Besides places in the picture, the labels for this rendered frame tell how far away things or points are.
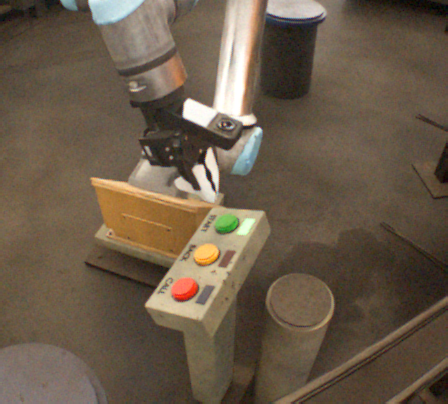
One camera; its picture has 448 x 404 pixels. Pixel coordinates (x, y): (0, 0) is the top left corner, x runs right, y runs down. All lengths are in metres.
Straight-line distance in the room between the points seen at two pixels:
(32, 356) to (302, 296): 0.51
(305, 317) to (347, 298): 0.68
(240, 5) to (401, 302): 1.01
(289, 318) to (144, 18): 0.52
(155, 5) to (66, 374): 0.64
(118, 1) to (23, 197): 1.34
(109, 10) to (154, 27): 0.06
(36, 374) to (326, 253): 1.02
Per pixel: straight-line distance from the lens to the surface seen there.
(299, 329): 0.78
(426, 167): 1.98
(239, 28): 1.22
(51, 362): 0.89
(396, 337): 0.56
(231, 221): 0.78
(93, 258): 1.53
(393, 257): 1.60
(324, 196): 1.73
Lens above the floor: 1.20
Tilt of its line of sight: 43 degrees down
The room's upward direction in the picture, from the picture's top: straight up
